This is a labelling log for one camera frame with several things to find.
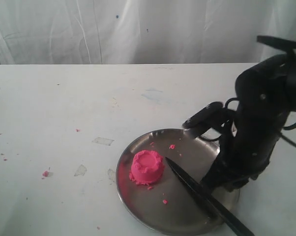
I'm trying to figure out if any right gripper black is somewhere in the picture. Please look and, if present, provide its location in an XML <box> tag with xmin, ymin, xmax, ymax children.
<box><xmin>201</xmin><ymin>105</ymin><xmax>283</xmax><ymax>192</ymax></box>

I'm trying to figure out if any black knife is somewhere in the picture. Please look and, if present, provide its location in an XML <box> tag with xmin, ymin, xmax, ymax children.
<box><xmin>165</xmin><ymin>157</ymin><xmax>254</xmax><ymax>236</ymax></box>

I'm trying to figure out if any pink play dough lump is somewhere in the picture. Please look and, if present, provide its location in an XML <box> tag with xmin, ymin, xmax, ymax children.
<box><xmin>129</xmin><ymin>150</ymin><xmax>165</xmax><ymax>189</ymax></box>

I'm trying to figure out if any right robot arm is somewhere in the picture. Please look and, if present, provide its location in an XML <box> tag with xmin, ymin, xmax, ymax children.
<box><xmin>196</xmin><ymin>55</ymin><xmax>296</xmax><ymax>191</ymax></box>

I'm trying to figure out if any round steel plate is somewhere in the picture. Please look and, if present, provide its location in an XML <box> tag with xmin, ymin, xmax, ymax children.
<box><xmin>116</xmin><ymin>127</ymin><xmax>240</xmax><ymax>234</ymax></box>

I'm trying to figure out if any pink crumb on table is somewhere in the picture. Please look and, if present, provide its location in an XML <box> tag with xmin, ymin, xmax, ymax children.
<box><xmin>42</xmin><ymin>171</ymin><xmax>49</xmax><ymax>177</ymax></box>

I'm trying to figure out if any white backdrop sheet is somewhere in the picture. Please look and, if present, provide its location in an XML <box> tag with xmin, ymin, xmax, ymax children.
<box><xmin>0</xmin><ymin>0</ymin><xmax>296</xmax><ymax>64</ymax></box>

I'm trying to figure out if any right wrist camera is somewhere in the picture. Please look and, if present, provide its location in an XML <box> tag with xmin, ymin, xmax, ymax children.
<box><xmin>182</xmin><ymin>102</ymin><xmax>236</xmax><ymax>139</ymax></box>

